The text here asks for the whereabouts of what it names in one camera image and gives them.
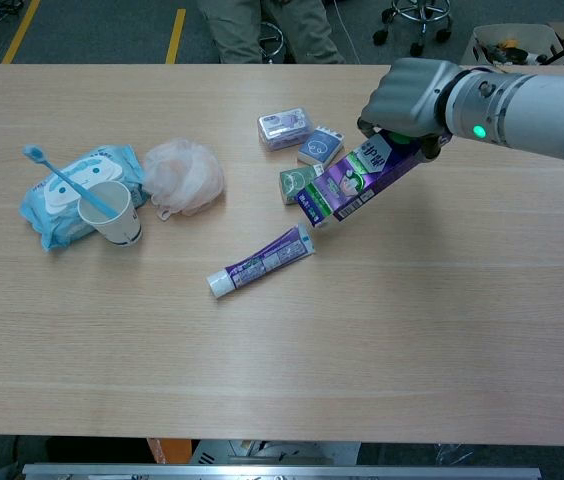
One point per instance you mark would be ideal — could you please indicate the small blue white box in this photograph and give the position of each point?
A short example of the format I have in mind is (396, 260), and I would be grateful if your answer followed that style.
(319, 146)

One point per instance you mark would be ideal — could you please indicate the purple toothpaste tube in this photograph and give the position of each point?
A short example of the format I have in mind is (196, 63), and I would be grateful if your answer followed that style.
(262, 262)

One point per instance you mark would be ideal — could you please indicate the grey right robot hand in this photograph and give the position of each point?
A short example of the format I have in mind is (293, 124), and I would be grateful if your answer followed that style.
(407, 100)

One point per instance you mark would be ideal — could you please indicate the blue wet wipes pack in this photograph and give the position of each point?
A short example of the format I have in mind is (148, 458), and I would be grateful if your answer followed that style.
(57, 220)

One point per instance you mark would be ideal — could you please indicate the white storage bin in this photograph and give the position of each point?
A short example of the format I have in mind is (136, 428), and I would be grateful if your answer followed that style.
(537, 40)

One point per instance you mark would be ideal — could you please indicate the person legs in khaki trousers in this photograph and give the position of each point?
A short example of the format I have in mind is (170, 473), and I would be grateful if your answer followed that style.
(242, 30)

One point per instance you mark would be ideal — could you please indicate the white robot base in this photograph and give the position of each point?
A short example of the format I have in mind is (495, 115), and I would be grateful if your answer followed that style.
(272, 451)

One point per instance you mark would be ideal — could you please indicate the office chair base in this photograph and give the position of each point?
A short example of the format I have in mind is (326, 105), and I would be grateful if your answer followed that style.
(419, 15)

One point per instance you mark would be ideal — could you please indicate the clear plastic floss pick box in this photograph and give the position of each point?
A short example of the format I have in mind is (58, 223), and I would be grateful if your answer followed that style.
(282, 127)

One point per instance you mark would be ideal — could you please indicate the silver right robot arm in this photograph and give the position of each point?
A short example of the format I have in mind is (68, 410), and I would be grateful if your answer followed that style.
(537, 110)

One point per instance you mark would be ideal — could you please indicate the white paper cup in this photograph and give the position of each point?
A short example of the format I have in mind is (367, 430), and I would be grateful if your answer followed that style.
(119, 227)

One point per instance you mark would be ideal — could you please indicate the aluminium profile rail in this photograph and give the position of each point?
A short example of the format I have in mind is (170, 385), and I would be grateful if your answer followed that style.
(282, 472)

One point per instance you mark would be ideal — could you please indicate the blue toothbrush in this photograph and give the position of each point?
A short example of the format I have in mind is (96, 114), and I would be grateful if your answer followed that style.
(69, 182)

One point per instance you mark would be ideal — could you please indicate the pale pink bath pouf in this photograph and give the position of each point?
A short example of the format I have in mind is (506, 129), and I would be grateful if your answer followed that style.
(184, 175)

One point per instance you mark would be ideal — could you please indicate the orange object under table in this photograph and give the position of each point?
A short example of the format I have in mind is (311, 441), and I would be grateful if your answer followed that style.
(167, 450)

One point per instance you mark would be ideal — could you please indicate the purple toothpaste box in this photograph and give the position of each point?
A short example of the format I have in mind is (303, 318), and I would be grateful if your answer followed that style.
(352, 185)

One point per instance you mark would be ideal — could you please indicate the chrome stool behind person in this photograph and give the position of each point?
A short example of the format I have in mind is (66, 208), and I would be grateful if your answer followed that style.
(274, 40)

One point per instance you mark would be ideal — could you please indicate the small green packet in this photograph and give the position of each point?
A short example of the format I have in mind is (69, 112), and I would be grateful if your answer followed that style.
(292, 184)

